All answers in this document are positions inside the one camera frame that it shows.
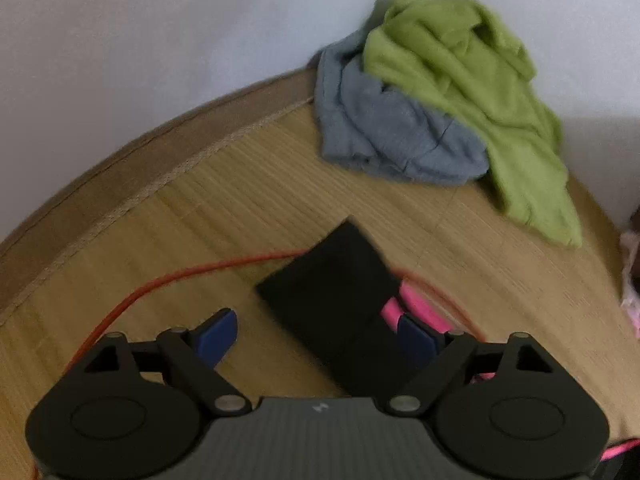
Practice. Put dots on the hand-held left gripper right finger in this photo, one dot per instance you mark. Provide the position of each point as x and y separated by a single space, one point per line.
417 337

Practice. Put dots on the grey garment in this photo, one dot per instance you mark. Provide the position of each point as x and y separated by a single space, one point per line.
380 130

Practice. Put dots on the bamboo mat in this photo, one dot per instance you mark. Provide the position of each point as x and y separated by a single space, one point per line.
210 210

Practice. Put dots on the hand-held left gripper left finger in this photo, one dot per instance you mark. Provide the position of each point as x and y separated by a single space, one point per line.
216 336

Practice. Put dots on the black garment with pink trim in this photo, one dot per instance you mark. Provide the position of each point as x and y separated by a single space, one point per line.
335 290

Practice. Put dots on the stack of folded clothes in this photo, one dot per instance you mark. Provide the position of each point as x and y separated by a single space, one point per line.
632 305

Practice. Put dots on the green fleece garment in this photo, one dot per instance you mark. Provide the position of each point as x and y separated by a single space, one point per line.
465 90

